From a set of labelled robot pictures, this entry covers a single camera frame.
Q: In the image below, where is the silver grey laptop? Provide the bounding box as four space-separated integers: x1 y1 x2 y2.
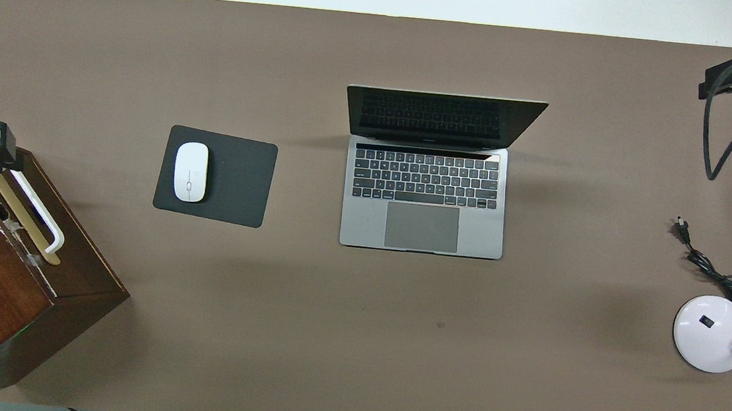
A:
333 84 549 264

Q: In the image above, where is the white computer mouse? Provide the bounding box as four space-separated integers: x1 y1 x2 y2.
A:
172 141 211 205

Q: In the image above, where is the black mouse pad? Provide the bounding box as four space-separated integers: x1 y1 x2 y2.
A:
152 123 280 230

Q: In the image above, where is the white desk lamp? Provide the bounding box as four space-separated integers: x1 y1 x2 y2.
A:
670 232 732 375

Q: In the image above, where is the large brown table mat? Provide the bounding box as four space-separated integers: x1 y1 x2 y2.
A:
0 0 732 411

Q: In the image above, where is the white box handle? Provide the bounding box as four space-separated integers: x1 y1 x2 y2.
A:
3 169 71 256

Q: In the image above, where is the black lamp power cable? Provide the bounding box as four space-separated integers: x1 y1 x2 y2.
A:
666 217 732 305

